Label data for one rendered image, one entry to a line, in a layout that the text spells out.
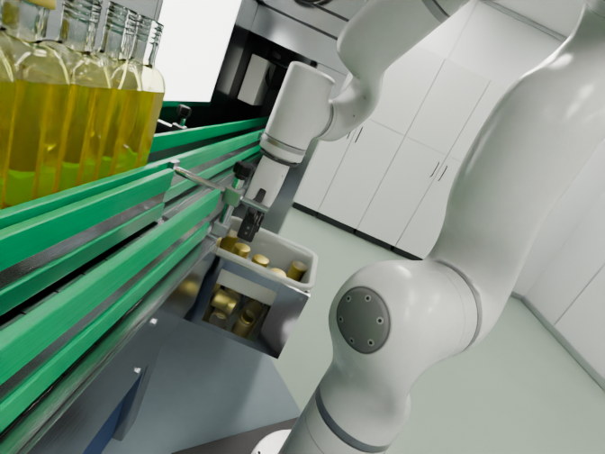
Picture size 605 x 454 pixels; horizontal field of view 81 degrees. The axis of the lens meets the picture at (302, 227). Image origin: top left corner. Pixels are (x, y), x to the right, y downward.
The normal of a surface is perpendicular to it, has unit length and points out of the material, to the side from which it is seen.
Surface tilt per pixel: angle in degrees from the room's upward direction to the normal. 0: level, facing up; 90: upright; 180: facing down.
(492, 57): 90
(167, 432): 0
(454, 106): 90
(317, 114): 90
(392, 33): 122
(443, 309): 43
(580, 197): 90
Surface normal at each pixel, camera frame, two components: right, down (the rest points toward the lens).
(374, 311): -0.51, -0.25
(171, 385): 0.39, -0.86
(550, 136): -0.31, 0.23
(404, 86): -0.11, 0.33
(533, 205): 0.06, 0.49
